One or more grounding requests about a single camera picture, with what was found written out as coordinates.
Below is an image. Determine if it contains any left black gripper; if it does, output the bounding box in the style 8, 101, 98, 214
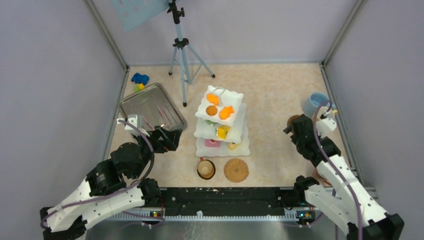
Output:
131, 125, 183, 179

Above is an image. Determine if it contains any pink cake toy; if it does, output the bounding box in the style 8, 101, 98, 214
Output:
204, 139, 221, 148

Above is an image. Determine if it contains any small orange-rimmed mug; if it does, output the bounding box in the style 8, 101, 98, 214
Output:
197, 157, 216, 175

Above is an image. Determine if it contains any orange round pastry toy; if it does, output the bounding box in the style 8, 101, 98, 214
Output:
205, 105, 218, 117

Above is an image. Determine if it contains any yellow cake slice toy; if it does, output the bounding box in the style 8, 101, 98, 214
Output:
215, 125, 231, 140

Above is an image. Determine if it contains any yellow white cake toy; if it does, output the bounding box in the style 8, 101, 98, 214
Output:
227, 142, 240, 151

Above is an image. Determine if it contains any green swirl roll cake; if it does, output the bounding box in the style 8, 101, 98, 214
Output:
205, 119, 217, 126

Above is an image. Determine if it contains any black orange round coaster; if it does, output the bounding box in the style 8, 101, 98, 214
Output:
197, 172, 215, 180

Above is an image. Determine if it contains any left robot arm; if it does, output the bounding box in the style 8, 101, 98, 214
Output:
40, 126, 183, 240

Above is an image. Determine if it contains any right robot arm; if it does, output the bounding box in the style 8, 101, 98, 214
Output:
284, 114, 405, 240

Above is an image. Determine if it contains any light blue ceramic cup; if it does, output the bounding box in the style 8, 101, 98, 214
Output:
301, 92, 330, 118

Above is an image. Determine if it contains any metal baking tray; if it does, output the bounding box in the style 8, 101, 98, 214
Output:
119, 83, 187, 131

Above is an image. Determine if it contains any white three-tier serving stand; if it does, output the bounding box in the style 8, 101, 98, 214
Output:
193, 85, 251, 158

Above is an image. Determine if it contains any green yellow block toy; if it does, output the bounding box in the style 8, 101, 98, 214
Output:
133, 83, 145, 93

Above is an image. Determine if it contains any light blue tripod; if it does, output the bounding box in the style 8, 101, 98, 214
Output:
166, 0, 216, 108

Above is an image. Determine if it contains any light blue perforated board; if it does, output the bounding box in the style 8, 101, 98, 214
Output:
109, 0, 178, 32

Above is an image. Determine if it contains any white mug red handle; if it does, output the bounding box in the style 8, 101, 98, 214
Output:
312, 169, 332, 186

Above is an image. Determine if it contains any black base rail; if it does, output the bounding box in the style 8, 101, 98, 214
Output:
141, 187, 318, 224

